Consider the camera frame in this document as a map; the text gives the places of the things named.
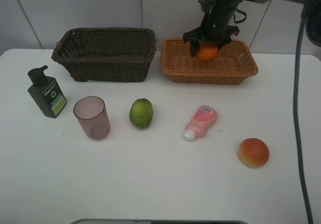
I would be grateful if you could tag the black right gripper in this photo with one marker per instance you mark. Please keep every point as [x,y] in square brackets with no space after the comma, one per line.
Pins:
[214,26]

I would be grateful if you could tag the orange mandarin fruit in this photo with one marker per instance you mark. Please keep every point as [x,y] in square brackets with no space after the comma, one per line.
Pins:
[207,51]

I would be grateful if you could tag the pink lotion bottle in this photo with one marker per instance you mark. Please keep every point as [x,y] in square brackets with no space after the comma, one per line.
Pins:
[199,124]

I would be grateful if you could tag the green lime fruit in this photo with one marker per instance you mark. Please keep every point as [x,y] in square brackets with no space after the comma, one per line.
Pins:
[141,113]

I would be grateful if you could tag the round bread bun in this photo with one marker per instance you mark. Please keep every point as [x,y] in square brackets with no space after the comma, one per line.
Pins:
[253,153]

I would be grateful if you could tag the dark green pump bottle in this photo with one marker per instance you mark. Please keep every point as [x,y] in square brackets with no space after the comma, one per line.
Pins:
[46,92]

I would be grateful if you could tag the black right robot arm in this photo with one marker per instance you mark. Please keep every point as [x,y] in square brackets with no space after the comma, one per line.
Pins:
[310,16]

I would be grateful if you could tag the light brown wicker basket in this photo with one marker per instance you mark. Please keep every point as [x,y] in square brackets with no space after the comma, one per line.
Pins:
[233,64]

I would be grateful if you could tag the dark brown wicker basket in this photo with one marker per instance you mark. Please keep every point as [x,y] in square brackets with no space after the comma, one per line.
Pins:
[106,54]

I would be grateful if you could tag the translucent pink plastic cup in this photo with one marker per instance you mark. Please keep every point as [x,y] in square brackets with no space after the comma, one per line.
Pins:
[92,116]

